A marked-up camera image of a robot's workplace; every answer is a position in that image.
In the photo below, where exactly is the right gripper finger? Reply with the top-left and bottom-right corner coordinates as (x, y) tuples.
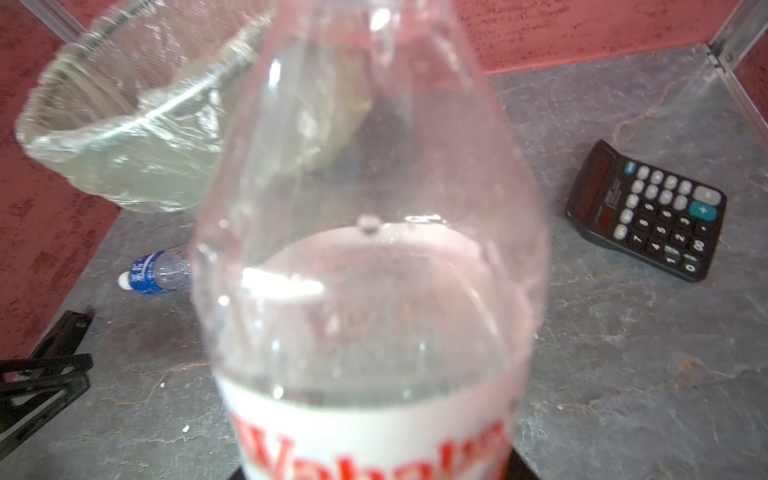
(506, 449), (540, 480)

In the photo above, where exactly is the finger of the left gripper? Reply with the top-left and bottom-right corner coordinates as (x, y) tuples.
(1, 375), (90, 460)
(1, 354), (93, 384)

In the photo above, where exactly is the Wahaha red white bottle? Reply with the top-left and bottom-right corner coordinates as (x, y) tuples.
(190, 1), (550, 479)

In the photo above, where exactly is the clear plastic bin liner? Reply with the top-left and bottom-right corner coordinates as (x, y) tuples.
(14, 0), (373, 214)

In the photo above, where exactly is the black stapler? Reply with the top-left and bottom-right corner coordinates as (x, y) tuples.
(30, 310), (93, 359)

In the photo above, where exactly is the blue label bottle far left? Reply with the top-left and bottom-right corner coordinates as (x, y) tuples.
(117, 246), (191, 295)

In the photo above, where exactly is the black calculator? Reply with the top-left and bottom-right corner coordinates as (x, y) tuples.
(565, 140), (727, 283)

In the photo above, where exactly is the left aluminium corner post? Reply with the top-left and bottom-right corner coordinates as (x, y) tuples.
(20, 0), (86, 43)

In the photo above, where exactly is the aluminium corner post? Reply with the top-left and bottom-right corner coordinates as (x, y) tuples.
(707, 0), (767, 148)
(20, 0), (86, 43)

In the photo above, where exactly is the right aluminium corner post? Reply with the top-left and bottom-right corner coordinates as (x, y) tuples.
(707, 0), (767, 148)

